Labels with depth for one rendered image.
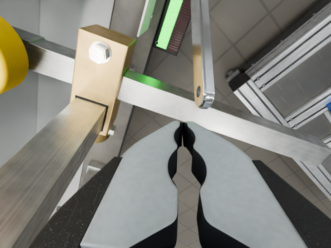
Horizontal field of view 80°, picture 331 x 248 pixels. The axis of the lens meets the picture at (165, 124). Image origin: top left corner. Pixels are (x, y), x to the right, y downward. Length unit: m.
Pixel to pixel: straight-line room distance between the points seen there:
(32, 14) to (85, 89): 0.30
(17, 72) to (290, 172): 1.64
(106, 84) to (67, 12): 0.29
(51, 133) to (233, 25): 1.01
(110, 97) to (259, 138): 0.19
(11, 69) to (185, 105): 0.17
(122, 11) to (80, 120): 0.23
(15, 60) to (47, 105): 0.37
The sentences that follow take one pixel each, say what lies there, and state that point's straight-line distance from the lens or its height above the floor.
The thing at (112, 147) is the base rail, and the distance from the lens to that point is 0.49.
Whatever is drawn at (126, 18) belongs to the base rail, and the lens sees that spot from 0.38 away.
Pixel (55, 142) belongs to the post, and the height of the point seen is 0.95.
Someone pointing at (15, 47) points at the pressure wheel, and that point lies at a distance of 0.24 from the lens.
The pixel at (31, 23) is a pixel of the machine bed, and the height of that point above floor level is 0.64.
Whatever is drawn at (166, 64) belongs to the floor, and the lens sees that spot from 1.11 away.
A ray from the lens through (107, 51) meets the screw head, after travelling 0.21.
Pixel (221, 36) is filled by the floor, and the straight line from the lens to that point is 1.10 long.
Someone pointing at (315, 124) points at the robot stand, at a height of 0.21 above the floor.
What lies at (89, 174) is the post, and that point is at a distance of 0.51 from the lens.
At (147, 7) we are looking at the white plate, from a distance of 0.27.
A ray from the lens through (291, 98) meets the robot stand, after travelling 1.08.
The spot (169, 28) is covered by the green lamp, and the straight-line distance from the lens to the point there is 0.37.
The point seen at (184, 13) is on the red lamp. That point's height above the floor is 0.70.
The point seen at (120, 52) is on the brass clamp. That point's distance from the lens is 0.22.
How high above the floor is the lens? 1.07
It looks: 59 degrees down
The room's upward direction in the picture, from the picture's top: 176 degrees counter-clockwise
